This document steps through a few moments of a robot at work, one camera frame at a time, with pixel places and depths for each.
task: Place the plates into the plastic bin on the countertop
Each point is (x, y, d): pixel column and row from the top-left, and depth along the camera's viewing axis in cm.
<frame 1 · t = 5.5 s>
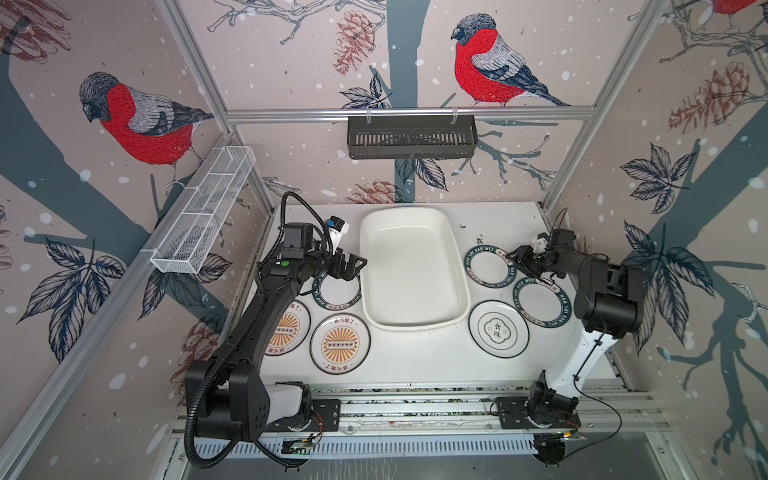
left hand: (351, 254, 80), fingers open
right hand: (514, 260, 101), fingers open
white plastic bin: (414, 276, 102), on the table
green rim plate far right: (490, 267, 105), on the table
green rim plate near right: (542, 302, 93), point 3 cm above the table
green rim plate left: (336, 294, 97), on the table
orange sunburst plate centre: (340, 344, 87), on the table
white plate black emblem: (498, 329, 89), on the table

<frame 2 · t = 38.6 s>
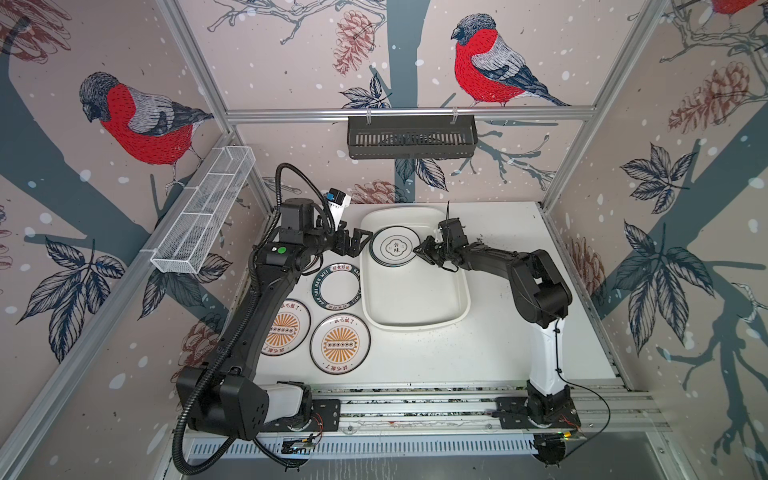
left hand: (356, 227, 74), fingers open
right hand: (413, 252, 101), fingers closed
white plate black emblem: (393, 246, 109), point 2 cm above the table
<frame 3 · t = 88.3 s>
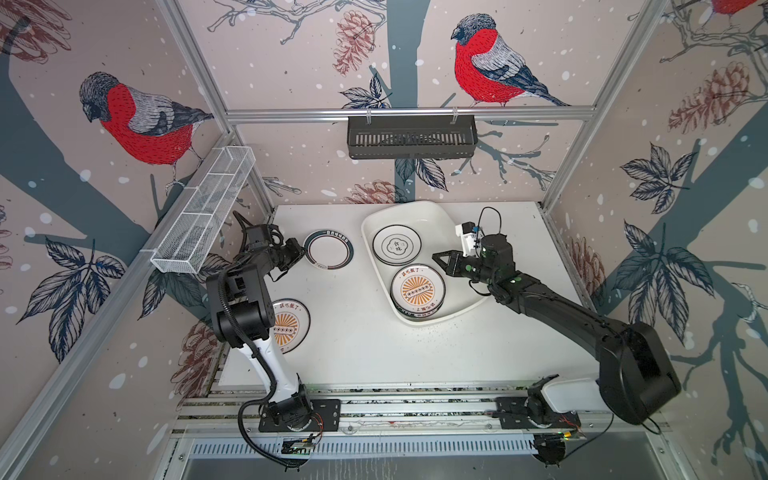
left hand: (304, 247, 98), fingers closed
right hand: (432, 259, 82), fingers closed
orange sunburst plate centre: (417, 290, 97), point 2 cm above the table
green red ring plate: (328, 249, 108), point 2 cm above the table
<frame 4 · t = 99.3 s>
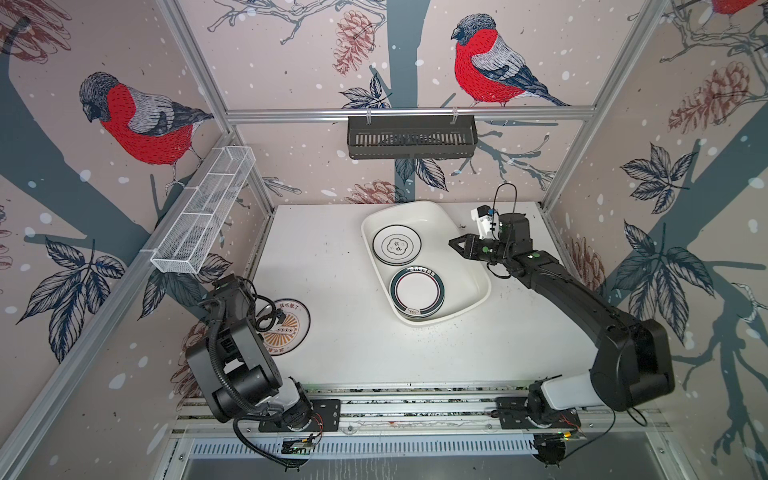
left hand: (229, 349, 78), fingers open
right hand: (450, 245, 83), fingers closed
green red ring plate: (416, 292, 97), point 2 cm above the table
